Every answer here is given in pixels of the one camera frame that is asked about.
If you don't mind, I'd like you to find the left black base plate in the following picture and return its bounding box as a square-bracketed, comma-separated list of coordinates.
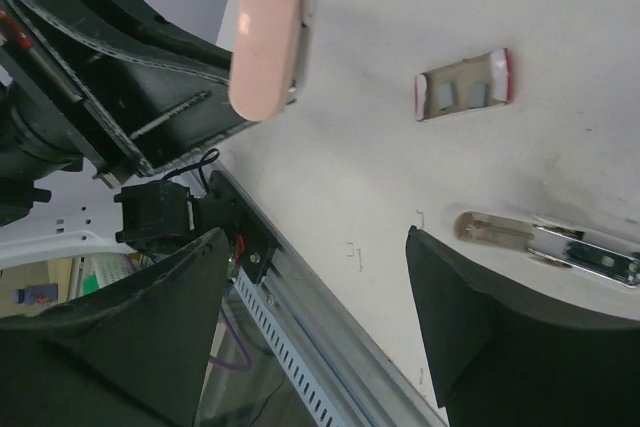
[201, 170, 280, 284]

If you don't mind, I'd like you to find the pink white mini stapler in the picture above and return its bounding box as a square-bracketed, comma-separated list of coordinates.
[229, 0, 318, 122]

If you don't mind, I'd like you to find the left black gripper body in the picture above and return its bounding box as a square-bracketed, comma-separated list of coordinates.
[1, 0, 122, 226]

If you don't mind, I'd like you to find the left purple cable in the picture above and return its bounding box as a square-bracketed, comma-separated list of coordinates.
[207, 311, 254, 376]

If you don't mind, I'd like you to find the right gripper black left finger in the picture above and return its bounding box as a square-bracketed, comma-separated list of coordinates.
[1, 229, 228, 426]

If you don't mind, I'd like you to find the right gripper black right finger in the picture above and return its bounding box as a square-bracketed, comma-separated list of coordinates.
[405, 227, 639, 426]

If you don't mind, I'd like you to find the red white staple box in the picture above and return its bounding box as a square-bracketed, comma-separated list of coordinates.
[414, 47, 514, 122]

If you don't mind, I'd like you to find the aluminium front rail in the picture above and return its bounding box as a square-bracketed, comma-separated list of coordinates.
[215, 168, 444, 426]

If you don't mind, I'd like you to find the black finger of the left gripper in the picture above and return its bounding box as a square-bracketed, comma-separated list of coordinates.
[11, 0, 248, 177]

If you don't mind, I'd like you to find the loose bent staple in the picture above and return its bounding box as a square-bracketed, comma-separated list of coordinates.
[416, 209, 425, 229]
[346, 242, 363, 272]

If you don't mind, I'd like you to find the white slotted cable duct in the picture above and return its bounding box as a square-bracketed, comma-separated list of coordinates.
[234, 270, 347, 426]

